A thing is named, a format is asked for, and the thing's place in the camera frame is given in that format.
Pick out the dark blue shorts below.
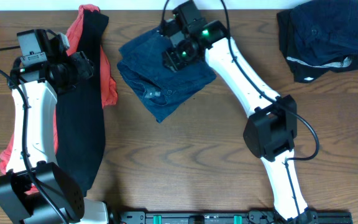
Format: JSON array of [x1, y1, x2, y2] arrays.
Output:
[[117, 27, 216, 123]]

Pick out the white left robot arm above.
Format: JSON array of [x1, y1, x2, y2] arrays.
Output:
[[0, 29, 109, 223]]

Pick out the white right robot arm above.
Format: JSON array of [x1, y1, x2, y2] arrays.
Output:
[[161, 1, 316, 223]]

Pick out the red t-shirt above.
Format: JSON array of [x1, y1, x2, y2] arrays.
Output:
[[0, 3, 119, 177]]

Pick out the folded black garment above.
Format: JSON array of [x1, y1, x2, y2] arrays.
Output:
[[277, 9, 358, 83]]

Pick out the folded navy shorts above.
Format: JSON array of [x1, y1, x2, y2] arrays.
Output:
[[290, 0, 358, 66]]

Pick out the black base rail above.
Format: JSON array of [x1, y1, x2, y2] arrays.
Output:
[[116, 210, 353, 224]]

